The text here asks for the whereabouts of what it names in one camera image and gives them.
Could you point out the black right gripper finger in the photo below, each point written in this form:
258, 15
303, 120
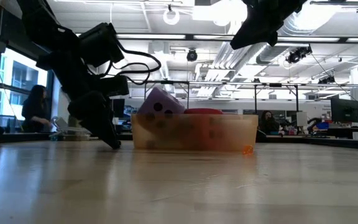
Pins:
256, 25
273, 38

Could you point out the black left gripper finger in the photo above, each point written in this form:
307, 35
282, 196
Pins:
95, 118

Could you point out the large red foam die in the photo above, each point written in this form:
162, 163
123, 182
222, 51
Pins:
204, 111

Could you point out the orange translucent plastic bin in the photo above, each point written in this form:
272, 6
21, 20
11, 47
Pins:
238, 133

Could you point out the small orange translucent die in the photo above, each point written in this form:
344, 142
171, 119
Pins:
248, 150

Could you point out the black computer monitor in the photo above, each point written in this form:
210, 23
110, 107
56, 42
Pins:
344, 110
119, 109

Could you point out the black ceiling spotlight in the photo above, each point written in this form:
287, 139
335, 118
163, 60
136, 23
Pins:
297, 55
192, 55

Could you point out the person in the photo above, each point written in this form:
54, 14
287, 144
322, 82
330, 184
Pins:
36, 109
268, 123

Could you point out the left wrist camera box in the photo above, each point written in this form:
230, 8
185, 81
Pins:
101, 45

